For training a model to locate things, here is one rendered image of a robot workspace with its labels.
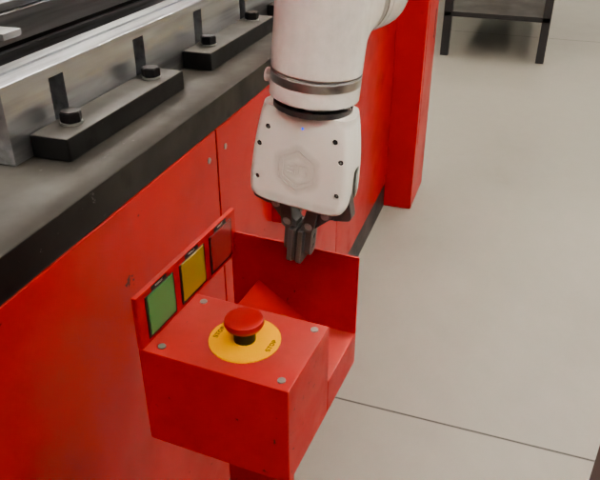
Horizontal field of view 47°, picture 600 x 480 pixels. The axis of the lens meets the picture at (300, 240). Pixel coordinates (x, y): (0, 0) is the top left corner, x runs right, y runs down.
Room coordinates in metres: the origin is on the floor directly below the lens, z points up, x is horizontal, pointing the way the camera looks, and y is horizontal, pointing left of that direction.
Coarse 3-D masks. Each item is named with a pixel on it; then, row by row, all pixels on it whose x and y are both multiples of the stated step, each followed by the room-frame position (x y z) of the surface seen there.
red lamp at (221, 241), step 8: (224, 224) 0.68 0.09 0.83; (216, 232) 0.66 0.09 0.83; (224, 232) 0.68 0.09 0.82; (216, 240) 0.66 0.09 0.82; (224, 240) 0.68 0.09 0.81; (216, 248) 0.66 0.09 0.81; (224, 248) 0.67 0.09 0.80; (216, 256) 0.66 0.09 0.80; (224, 256) 0.67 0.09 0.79; (216, 264) 0.66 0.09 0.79
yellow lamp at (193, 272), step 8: (200, 248) 0.63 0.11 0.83; (192, 256) 0.61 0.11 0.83; (200, 256) 0.63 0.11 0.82; (184, 264) 0.60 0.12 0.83; (192, 264) 0.61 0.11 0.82; (200, 264) 0.63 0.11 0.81; (184, 272) 0.60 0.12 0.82; (192, 272) 0.61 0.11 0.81; (200, 272) 0.62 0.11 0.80; (184, 280) 0.59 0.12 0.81; (192, 280) 0.61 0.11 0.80; (200, 280) 0.62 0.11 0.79; (184, 288) 0.59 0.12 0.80; (192, 288) 0.61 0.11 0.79; (184, 296) 0.59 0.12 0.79
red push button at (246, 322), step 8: (232, 312) 0.54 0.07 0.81; (240, 312) 0.54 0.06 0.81; (248, 312) 0.54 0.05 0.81; (256, 312) 0.54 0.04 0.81; (224, 320) 0.54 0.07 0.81; (232, 320) 0.53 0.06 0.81; (240, 320) 0.53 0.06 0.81; (248, 320) 0.53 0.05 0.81; (256, 320) 0.53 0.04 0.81; (264, 320) 0.54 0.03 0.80; (232, 328) 0.52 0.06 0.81; (240, 328) 0.52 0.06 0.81; (248, 328) 0.52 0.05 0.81; (256, 328) 0.52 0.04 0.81; (240, 336) 0.53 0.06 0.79; (248, 336) 0.53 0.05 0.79; (240, 344) 0.53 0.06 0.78; (248, 344) 0.53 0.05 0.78
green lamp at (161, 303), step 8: (168, 280) 0.57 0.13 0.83; (160, 288) 0.56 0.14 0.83; (168, 288) 0.57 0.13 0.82; (152, 296) 0.54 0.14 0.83; (160, 296) 0.55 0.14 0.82; (168, 296) 0.57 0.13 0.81; (152, 304) 0.54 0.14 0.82; (160, 304) 0.55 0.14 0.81; (168, 304) 0.56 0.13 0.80; (152, 312) 0.54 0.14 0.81; (160, 312) 0.55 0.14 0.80; (168, 312) 0.56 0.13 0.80; (152, 320) 0.54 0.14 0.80; (160, 320) 0.55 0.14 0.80; (152, 328) 0.54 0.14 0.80
